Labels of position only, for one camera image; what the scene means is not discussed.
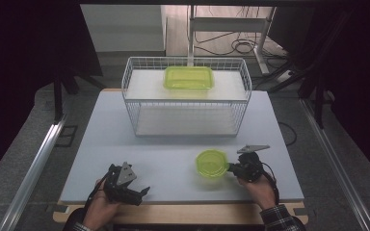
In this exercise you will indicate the black stand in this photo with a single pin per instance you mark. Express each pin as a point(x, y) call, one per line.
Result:
point(58, 96)
point(318, 96)

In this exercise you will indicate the person's left hand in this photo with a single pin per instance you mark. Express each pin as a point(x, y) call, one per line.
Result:
point(99, 210)

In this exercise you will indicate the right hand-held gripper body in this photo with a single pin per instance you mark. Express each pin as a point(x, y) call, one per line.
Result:
point(250, 168)

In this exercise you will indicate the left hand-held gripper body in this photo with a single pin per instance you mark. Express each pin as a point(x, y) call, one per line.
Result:
point(118, 189)

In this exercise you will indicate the white power strip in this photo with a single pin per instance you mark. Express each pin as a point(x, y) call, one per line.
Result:
point(285, 76)

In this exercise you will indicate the white desk frame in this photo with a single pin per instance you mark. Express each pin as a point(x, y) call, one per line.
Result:
point(228, 24)

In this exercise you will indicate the white cabinet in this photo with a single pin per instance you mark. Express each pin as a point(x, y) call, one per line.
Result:
point(125, 29)

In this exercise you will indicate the aluminium rail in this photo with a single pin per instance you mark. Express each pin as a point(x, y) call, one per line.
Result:
point(35, 170)
point(334, 163)

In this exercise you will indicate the green rectangular plastic container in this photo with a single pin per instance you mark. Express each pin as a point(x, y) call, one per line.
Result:
point(188, 78)

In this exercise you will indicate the person's right plaid sleeve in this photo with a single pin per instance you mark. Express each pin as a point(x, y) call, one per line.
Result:
point(281, 219)

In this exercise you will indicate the person's left plaid sleeve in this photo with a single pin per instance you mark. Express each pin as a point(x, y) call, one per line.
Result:
point(82, 226)

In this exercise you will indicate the person's right hand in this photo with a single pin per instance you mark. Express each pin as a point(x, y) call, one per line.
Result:
point(261, 194)

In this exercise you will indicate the person's plaid sleeve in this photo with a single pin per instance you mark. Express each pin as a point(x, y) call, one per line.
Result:
point(82, 226)
point(281, 219)

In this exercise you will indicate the green round plastic bowl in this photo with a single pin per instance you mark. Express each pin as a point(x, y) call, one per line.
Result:
point(211, 164)

